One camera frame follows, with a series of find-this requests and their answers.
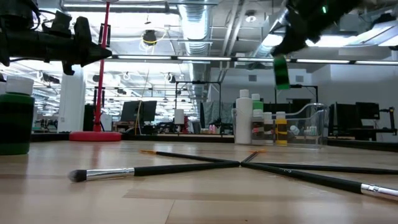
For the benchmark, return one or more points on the large green paint bottle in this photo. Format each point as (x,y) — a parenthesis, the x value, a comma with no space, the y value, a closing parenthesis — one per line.
(257,104)

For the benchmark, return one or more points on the grey brown paint bottle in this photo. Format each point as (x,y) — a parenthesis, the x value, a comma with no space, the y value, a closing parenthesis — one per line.
(258,130)

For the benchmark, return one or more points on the thin orange tip paintbrush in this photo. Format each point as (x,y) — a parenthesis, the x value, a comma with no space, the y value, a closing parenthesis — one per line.
(186,155)
(326,168)

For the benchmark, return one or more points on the yellow paint bottle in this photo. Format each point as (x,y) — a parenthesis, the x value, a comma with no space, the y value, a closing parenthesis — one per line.
(281,130)

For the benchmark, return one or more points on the large white paint bottle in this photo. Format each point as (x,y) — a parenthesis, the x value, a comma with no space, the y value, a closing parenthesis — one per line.
(243,121)

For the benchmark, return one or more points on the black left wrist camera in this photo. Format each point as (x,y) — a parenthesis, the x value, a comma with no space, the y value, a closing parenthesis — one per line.
(61,21)

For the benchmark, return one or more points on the black background monitor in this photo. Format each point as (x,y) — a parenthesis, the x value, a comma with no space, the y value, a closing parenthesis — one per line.
(138,110)
(367,110)

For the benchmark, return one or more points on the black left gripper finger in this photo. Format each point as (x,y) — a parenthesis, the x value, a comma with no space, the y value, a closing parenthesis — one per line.
(99,54)

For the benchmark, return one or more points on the silver ventilation duct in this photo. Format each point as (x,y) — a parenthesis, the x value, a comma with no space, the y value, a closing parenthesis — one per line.
(196,25)

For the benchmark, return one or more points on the red desk lamp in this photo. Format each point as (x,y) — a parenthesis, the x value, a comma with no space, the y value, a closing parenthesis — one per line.
(94,136)

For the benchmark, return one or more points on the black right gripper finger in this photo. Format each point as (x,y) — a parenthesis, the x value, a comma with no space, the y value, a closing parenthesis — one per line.
(290,45)

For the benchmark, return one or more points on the long light bar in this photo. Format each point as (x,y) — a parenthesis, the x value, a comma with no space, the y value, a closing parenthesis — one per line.
(202,58)

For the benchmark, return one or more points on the white background box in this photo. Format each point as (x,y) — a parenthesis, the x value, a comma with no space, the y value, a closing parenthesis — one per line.
(179,116)

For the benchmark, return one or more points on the round ceiling fixture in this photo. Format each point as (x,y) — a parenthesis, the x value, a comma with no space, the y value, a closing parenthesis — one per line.
(150,37)

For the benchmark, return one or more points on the wide orange bristle paintbrush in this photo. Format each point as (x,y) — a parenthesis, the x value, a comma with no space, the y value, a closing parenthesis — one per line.
(250,156)

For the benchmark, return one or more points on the clear plastic bin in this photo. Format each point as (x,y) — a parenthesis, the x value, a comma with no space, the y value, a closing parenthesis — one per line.
(308,137)

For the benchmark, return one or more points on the light green paint bottle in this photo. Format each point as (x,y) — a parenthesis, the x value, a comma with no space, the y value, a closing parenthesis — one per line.
(281,77)

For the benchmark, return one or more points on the grey cloth cover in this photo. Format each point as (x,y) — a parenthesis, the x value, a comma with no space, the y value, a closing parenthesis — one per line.
(217,113)

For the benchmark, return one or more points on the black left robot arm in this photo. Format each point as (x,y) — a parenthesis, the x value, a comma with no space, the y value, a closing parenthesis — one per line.
(12,43)

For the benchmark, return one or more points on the dark bristle silver ferrule paintbrush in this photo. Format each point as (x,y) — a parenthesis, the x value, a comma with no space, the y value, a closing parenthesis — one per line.
(171,169)

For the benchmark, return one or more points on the crossed paint brushes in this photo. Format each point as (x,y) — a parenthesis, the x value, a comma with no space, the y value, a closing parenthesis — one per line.
(311,178)

